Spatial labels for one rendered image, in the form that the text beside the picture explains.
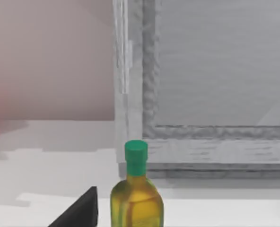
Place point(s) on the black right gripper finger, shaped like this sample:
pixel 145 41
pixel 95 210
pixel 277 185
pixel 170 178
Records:
pixel 82 210

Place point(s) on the yellow bottle with green cap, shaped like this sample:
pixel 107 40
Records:
pixel 136 196

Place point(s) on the grey cabinet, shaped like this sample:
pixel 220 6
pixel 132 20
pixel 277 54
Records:
pixel 201 82

